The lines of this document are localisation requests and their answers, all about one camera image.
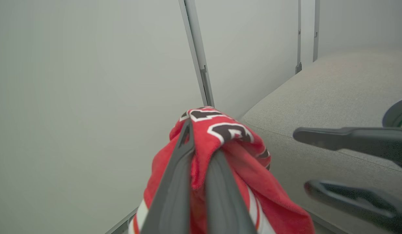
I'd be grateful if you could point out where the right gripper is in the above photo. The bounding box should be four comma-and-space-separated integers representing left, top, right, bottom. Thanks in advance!
293, 97, 402, 233

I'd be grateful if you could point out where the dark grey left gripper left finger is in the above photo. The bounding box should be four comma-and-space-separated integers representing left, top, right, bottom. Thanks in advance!
141, 119, 195, 234

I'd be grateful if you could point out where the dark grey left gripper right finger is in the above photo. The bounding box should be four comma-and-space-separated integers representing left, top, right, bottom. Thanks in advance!
206, 150, 257, 234

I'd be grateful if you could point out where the red jersey with white trim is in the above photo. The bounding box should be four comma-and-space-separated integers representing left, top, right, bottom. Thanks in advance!
128, 106, 315, 234

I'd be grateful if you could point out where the grey fabric sofa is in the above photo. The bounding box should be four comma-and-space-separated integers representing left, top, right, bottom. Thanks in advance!
240, 49, 402, 234

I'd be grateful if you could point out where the white partition panel grey frame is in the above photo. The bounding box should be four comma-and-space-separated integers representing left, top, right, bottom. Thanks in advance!
313, 0, 402, 62
0, 0, 215, 234
194, 0, 302, 121

